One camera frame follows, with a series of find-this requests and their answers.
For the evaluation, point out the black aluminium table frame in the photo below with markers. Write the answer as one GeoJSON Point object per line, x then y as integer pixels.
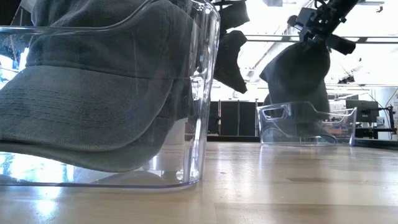
{"type": "Point", "coordinates": [233, 138]}

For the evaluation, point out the black monitor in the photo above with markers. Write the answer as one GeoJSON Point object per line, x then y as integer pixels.
{"type": "Point", "coordinates": [362, 110]}

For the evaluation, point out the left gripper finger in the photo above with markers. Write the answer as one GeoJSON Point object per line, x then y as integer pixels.
{"type": "Point", "coordinates": [231, 62]}

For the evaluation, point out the clear plastic bin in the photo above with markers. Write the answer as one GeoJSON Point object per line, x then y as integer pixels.
{"type": "Point", "coordinates": [345, 130]}
{"type": "Point", "coordinates": [199, 140]}

